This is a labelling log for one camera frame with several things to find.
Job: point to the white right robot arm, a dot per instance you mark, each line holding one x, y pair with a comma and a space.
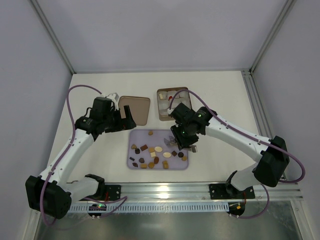
269, 160

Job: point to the brown rectangular chocolate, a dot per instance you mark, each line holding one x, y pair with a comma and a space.
144, 147

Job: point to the rose gold tin box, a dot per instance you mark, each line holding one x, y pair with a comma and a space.
163, 104

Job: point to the white oval chocolate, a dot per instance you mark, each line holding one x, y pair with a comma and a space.
158, 149
167, 154

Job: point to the brown square chocolate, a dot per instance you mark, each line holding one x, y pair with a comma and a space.
174, 153

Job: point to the caramel cube chocolate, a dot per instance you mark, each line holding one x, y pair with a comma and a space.
165, 164

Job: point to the rose gold tin lid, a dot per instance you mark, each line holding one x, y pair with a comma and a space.
139, 108

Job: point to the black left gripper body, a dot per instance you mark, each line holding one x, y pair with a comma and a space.
120, 120

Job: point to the tan rectangular chocolate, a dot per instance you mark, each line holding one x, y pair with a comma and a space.
143, 166

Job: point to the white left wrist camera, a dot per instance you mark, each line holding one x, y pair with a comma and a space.
114, 97

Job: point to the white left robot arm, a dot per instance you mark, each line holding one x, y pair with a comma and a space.
50, 192

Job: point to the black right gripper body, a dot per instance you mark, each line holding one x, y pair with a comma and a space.
186, 144

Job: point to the brown oval chocolate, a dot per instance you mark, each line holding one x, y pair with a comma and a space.
156, 160

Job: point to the aluminium mounting rail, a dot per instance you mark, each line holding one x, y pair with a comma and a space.
202, 192

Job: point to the lilac plastic tray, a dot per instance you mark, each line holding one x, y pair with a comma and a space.
160, 138

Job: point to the slotted cable duct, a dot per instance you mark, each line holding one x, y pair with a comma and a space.
149, 207

